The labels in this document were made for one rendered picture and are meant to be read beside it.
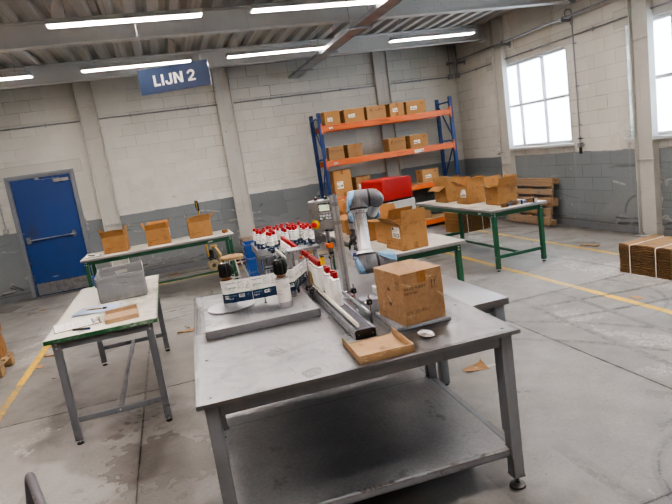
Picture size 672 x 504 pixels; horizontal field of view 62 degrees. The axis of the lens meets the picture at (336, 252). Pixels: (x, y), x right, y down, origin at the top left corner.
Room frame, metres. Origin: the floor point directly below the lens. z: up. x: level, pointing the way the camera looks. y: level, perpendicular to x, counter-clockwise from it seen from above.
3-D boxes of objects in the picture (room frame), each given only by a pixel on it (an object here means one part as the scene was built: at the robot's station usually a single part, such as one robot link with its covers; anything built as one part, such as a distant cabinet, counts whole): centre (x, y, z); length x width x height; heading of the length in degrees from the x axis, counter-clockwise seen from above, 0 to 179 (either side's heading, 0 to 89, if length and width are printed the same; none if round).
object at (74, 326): (3.97, 1.95, 0.81); 0.38 x 0.36 x 0.02; 16
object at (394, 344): (2.53, -0.13, 0.85); 0.30 x 0.26 x 0.04; 13
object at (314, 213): (3.62, 0.04, 1.38); 0.17 x 0.10 x 0.19; 68
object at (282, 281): (3.36, 0.35, 1.03); 0.09 x 0.09 x 0.30
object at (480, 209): (7.94, -2.04, 0.39); 2.20 x 0.80 x 0.78; 16
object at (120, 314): (4.09, 1.65, 0.82); 0.34 x 0.24 x 0.03; 21
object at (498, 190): (7.33, -2.22, 0.97); 0.43 x 0.42 x 0.37; 102
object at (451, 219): (10.24, -2.48, 0.19); 0.64 x 0.54 x 0.37; 109
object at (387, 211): (5.67, -0.62, 0.96); 0.53 x 0.45 x 0.37; 107
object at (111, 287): (4.96, 1.94, 0.91); 0.60 x 0.40 x 0.22; 19
